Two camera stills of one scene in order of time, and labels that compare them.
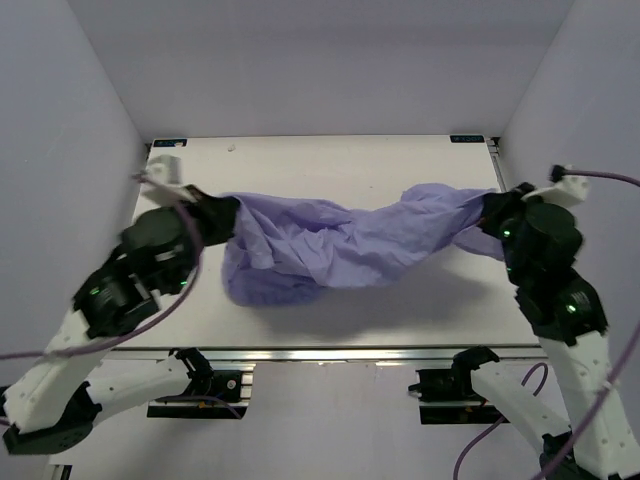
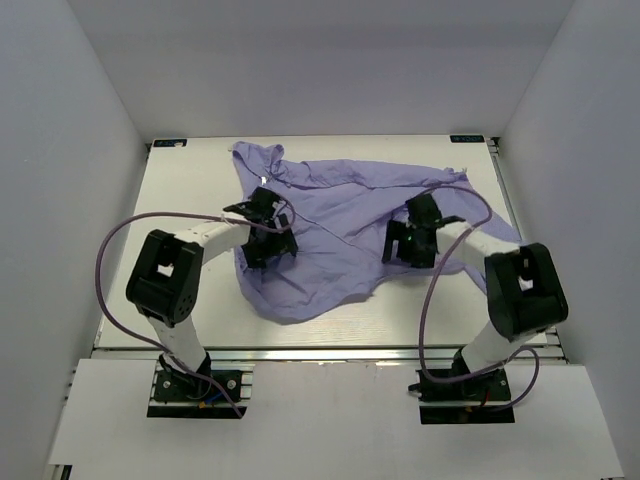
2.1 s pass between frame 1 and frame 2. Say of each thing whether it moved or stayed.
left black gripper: moved
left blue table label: stayed
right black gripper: moved
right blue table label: stayed
